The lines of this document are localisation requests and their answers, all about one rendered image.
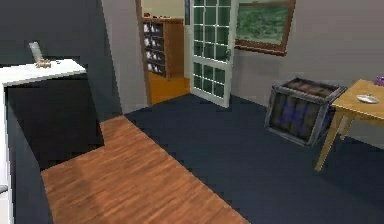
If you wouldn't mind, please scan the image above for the small tan object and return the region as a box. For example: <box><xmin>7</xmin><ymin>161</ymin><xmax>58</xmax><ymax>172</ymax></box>
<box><xmin>35</xmin><ymin>58</ymin><xmax>52</xmax><ymax>69</ymax></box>

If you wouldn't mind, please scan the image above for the brown framed green picture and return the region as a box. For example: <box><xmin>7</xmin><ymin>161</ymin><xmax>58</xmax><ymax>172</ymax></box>
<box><xmin>234</xmin><ymin>0</ymin><xmax>297</xmax><ymax>57</ymax></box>

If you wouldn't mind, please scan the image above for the dark wooden crate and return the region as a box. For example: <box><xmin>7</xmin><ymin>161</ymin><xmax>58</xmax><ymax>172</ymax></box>
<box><xmin>264</xmin><ymin>77</ymin><xmax>348</xmax><ymax>148</ymax></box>

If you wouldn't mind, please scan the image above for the light wooden table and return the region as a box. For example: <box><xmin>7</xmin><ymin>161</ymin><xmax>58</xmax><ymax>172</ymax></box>
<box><xmin>314</xmin><ymin>79</ymin><xmax>384</xmax><ymax>172</ymax></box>

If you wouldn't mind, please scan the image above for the white plate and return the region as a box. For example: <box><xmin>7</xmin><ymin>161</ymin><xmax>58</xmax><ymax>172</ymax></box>
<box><xmin>356</xmin><ymin>94</ymin><xmax>381</xmax><ymax>105</ymax></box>

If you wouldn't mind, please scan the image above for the grey upright tablet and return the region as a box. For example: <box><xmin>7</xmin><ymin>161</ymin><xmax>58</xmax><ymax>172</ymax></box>
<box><xmin>27</xmin><ymin>41</ymin><xmax>45</xmax><ymax>64</ymax></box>

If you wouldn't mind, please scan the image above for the black counter with white top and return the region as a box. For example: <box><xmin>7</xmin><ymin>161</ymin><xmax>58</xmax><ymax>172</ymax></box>
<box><xmin>0</xmin><ymin>58</ymin><xmax>106</xmax><ymax>224</ymax></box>

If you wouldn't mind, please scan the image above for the white glass-paned room door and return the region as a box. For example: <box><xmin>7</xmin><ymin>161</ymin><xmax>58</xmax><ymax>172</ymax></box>
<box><xmin>188</xmin><ymin>0</ymin><xmax>240</xmax><ymax>109</ymax></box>

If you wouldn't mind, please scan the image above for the brown wooden shelf cabinet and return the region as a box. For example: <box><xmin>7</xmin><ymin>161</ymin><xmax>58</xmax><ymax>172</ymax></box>
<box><xmin>142</xmin><ymin>16</ymin><xmax>185</xmax><ymax>80</ymax></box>

